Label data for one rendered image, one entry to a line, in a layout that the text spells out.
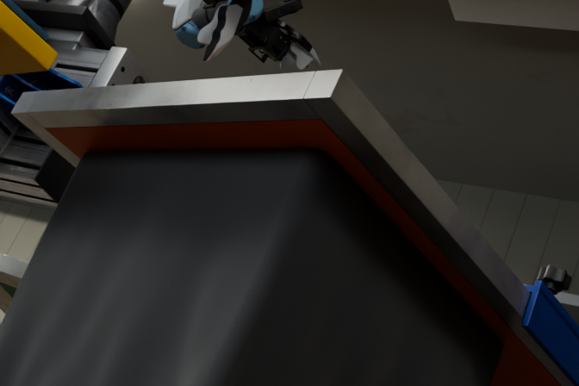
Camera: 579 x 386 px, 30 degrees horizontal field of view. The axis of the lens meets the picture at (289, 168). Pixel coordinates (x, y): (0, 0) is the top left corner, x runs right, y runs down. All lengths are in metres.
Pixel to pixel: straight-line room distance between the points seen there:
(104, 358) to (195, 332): 0.13
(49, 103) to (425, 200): 0.54
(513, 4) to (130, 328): 3.79
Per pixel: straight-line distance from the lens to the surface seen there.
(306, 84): 1.17
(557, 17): 4.88
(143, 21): 6.45
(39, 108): 1.52
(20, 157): 1.79
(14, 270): 2.40
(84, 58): 1.85
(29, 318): 1.42
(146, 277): 1.29
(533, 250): 6.26
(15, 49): 1.31
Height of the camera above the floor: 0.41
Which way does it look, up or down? 25 degrees up
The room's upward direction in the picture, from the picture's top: 25 degrees clockwise
